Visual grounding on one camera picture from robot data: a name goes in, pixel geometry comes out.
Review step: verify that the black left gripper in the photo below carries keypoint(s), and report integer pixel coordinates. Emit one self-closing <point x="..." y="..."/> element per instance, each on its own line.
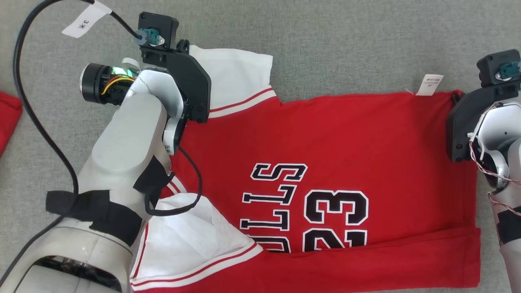
<point x="191" y="85"/>

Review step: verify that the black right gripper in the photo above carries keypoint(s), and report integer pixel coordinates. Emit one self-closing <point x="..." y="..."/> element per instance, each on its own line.
<point x="460" y="126"/>

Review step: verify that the red basketball jersey white sleeves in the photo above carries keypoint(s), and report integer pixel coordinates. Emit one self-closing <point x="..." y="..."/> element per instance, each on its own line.
<point x="366" y="142"/>
<point x="9" y="118"/>

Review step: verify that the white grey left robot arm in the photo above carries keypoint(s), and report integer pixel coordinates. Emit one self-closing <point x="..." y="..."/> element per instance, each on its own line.
<point x="126" y="138"/>

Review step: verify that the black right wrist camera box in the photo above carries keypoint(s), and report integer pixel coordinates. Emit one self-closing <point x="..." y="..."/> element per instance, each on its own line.
<point x="490" y="69"/>

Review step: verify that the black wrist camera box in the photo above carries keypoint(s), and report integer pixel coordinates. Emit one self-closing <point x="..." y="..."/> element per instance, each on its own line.
<point x="490" y="69"/>
<point x="160" y="22"/>

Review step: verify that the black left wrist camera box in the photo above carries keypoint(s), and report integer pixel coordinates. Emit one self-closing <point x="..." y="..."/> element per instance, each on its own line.
<point x="160" y="22"/>

